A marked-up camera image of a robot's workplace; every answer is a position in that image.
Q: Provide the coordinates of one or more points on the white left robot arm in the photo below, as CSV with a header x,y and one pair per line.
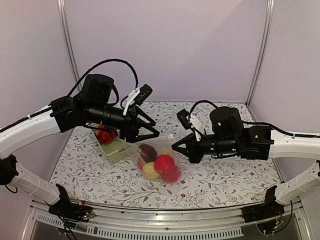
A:
x,y
90,106

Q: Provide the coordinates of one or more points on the aluminium corner post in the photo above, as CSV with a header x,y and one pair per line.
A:
x,y
262,51
62,12

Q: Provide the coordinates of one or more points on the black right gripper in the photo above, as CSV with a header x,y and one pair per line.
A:
x,y
191,151

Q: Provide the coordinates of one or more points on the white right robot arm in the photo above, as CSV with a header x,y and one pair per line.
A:
x,y
258,141

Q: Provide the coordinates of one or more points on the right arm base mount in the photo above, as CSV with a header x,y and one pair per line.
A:
x,y
268,209

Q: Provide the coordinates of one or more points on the left aluminium corner post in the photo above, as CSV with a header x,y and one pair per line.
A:
x,y
62,12

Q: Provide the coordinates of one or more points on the dark purple fruit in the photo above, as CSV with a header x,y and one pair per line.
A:
x,y
147,153

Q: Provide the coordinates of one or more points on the red apple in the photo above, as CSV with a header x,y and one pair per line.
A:
x,y
140,164

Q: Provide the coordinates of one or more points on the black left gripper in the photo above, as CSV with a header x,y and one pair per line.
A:
x,y
133,124

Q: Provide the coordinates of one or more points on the red strawberry bunch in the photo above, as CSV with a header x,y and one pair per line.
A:
x,y
105,135

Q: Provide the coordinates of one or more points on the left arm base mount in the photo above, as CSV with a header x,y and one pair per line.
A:
x,y
64,208

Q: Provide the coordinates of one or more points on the beige perforated plastic basket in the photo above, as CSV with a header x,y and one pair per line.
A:
x,y
113,152

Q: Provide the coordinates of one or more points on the aluminium front rail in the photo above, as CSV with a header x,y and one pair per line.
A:
x,y
126,223

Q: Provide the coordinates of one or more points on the floral patterned table mat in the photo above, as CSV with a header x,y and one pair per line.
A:
x,y
87,176

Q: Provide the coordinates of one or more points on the red pomegranate front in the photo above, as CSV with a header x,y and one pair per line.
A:
x,y
164,163

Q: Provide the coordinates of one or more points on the yellow lemon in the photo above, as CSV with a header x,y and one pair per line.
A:
x,y
149,171

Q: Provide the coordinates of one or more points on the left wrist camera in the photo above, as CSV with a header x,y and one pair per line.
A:
x,y
136,97

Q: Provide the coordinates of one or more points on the right aluminium corner post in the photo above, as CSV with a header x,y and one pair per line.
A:
x,y
262,51

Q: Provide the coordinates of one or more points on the clear dotted zip top bag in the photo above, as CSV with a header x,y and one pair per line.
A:
x,y
161,144

